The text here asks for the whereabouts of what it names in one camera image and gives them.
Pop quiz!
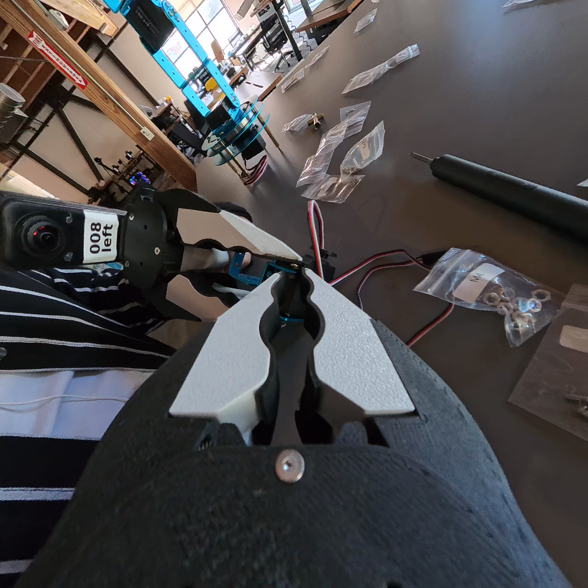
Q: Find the clear bag with silver nuts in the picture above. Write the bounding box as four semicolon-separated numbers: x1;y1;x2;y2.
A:
413;248;563;348

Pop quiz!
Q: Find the red white black servo cable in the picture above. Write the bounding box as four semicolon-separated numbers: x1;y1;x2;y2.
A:
307;200;460;347

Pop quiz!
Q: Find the coiled red white black cable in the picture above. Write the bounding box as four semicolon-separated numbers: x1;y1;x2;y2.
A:
243;154;269;187

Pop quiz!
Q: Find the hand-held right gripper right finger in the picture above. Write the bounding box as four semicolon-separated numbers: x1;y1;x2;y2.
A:
301;268;417;420

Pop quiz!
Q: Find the clear bag with silver screws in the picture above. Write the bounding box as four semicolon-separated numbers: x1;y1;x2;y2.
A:
340;120;386;177

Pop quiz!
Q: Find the silver duct roll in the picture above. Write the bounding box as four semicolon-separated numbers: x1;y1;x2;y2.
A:
0;83;26;143

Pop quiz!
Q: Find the clear bag with dark screws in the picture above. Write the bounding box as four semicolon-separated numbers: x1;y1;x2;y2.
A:
507;284;588;443

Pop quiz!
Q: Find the dark brown desk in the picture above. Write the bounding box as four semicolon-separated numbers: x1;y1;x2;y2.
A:
195;0;588;588

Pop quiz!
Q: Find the black screwdriver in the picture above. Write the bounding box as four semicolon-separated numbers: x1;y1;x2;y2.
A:
410;153;588;239

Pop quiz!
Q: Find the long twisted clear plastic bag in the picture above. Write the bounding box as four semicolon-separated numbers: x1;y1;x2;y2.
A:
342;44;420;95

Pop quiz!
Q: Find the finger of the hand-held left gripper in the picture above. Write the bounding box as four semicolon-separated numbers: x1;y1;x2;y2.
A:
163;271;242;322
176;209;305;263

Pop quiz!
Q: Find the red warning sign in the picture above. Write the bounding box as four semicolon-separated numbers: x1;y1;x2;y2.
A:
27;30;89;90

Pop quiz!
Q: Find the clear bag with brass nuts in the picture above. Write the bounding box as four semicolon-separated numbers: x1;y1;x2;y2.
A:
301;174;366;205

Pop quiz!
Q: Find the black servo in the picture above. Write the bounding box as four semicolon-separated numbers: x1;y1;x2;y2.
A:
230;250;305;322

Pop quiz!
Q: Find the person's striped black jacket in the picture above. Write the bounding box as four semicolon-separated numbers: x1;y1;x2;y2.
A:
0;269;180;588

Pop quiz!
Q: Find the person's white shirt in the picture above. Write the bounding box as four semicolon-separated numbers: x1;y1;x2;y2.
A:
0;370;152;442

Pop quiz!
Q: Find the wooden beam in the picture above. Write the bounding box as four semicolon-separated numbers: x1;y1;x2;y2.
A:
0;0;198;191

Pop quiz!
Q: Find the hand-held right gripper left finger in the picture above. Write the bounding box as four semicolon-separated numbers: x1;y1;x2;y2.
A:
168;272;283;430

